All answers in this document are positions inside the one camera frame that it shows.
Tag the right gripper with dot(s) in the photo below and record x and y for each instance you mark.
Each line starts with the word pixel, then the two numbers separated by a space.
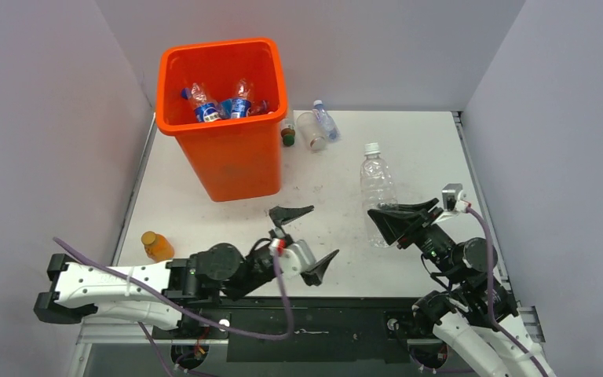
pixel 392 223

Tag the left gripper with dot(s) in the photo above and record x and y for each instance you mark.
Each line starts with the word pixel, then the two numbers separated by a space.
pixel 283 216

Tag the green cap brown bottle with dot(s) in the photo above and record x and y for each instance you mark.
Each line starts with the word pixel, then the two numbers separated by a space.
pixel 287 132

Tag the small clear water bottle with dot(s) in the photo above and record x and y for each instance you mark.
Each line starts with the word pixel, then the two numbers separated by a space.
pixel 326 121

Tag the clear crushed bottle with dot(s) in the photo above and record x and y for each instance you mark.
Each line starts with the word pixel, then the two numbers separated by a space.
pixel 311 132

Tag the small orange juice bottle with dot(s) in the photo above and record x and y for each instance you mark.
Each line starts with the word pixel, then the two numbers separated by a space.
pixel 157 247

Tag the blue cap pepsi bottle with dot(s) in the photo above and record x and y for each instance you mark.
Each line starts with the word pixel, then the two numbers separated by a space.
pixel 241 101

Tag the pepsi bottle back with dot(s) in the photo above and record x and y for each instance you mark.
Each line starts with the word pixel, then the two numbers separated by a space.
pixel 205 109

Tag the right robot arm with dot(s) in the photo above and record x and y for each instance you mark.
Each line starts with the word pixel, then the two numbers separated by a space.
pixel 473 314

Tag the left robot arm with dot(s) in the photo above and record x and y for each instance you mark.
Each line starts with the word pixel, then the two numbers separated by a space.
pixel 169 294

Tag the orange plastic bin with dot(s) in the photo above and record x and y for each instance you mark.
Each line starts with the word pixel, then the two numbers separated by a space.
pixel 232 158

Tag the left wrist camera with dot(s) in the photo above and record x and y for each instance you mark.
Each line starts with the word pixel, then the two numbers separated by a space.
pixel 294 258

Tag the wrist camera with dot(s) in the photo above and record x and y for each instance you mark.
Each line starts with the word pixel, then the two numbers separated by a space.
pixel 294 258
pixel 454 202

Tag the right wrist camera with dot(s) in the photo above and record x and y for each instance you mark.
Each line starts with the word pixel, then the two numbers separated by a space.
pixel 454 202

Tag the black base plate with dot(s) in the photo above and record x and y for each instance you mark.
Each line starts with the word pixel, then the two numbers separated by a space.
pixel 346 330

